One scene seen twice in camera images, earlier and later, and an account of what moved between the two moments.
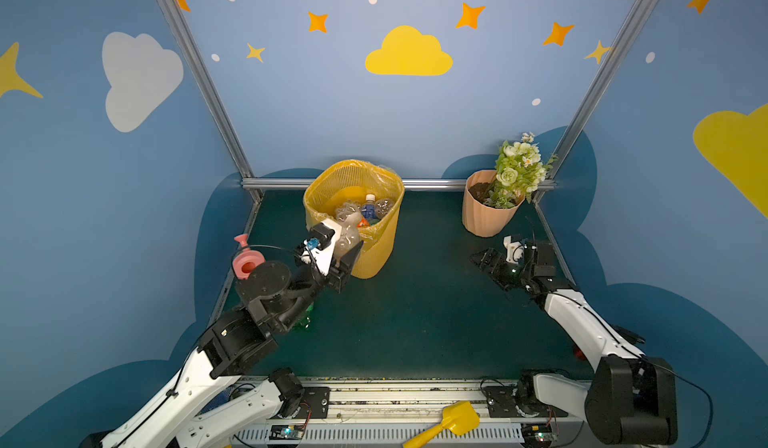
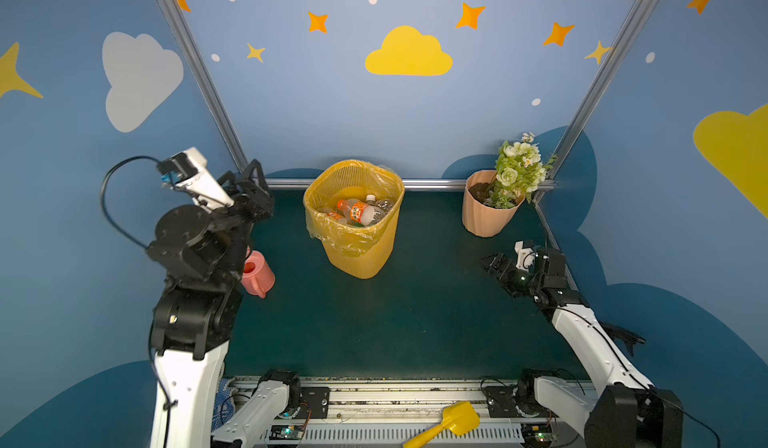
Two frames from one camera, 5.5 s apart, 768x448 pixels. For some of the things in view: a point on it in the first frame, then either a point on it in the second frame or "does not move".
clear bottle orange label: (349, 236) -> (355, 211)
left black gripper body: (335, 267) -> (244, 190)
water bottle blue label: (369, 210) does not move
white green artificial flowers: (519, 172) does not move
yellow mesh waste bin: (349, 181) does not move
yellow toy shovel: (459, 418) does not move
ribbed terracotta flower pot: (479, 218) does not move
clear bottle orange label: (347, 208) -> (333, 213)
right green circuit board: (537, 433) does not move
